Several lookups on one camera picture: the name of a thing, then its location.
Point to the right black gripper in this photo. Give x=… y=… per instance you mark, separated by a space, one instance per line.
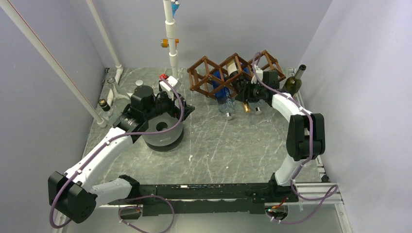
x=245 y=94

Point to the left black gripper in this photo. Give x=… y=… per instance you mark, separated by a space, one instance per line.
x=174 y=110

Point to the gold capped dark bottle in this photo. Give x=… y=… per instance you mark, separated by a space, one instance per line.
x=233 y=69

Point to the dark green wine bottle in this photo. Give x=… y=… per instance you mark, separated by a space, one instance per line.
x=293 y=84

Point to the tall clear glass bottle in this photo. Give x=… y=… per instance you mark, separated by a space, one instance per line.
x=115 y=92

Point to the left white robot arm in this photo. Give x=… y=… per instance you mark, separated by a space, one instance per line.
x=74 y=192

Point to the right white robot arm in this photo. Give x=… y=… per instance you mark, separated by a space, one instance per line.
x=306 y=130

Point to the blue square bottle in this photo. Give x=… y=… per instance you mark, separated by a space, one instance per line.
x=257 y=109
x=225 y=102

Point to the brown wooden wine rack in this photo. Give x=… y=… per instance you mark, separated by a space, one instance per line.
x=207 y=77

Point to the clear bottle silver cap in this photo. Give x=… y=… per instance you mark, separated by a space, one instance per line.
x=139 y=83

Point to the black round spool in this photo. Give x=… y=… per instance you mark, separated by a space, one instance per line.
x=164 y=141

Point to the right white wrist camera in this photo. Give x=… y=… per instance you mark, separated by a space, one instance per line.
x=257 y=75

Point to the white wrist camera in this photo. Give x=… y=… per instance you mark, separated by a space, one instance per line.
x=257 y=75
x=168 y=83

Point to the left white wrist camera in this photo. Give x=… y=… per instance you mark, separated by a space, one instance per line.
x=168 y=83

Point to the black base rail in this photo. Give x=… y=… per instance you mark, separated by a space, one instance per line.
x=254 y=198

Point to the white pvc pipe frame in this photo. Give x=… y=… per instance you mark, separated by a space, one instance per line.
x=52 y=58

